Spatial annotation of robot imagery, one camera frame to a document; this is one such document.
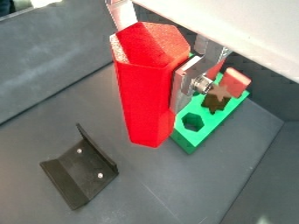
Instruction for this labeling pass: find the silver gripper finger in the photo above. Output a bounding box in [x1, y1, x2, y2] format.
[106, 0, 138, 31]

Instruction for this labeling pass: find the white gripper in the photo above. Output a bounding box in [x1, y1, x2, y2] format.
[132, 0, 299, 114]

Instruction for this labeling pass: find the red hexagon prism block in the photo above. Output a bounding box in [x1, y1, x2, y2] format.
[110, 22, 191, 148]

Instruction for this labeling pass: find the green shape sorter board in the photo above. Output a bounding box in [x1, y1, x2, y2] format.
[171, 72, 248, 154]

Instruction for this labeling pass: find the salmon cylinder block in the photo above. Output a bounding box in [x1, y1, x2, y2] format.
[206, 59, 226, 80]

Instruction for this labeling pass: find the brown star block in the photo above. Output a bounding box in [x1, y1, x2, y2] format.
[202, 84, 231, 115]

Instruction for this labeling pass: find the salmon rounded rectangular block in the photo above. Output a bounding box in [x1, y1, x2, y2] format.
[219, 67, 251, 98]

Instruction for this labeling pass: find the black curved bracket stand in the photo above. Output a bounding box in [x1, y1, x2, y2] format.
[40, 123, 119, 210]

